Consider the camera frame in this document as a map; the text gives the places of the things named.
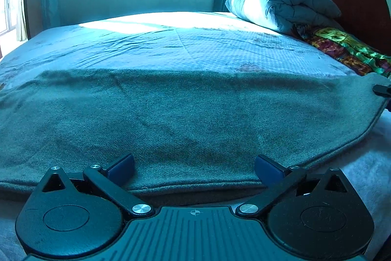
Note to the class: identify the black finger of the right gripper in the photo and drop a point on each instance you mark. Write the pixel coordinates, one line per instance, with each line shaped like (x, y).
(382, 90)

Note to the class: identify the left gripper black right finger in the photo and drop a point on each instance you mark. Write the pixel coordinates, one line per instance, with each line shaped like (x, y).
(277, 181)

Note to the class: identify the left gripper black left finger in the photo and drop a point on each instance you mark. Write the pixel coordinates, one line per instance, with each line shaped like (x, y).
(109, 181)

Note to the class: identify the grey-green fleece pants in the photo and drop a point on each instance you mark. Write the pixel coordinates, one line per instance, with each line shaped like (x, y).
(189, 131)

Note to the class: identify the colourful patterned pillow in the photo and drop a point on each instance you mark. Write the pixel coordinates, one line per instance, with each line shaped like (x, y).
(345, 49)

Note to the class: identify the folded blue quilt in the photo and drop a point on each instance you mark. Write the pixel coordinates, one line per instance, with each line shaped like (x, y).
(283, 15)

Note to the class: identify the blue floral bed sheet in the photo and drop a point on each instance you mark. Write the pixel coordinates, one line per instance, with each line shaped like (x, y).
(197, 41)

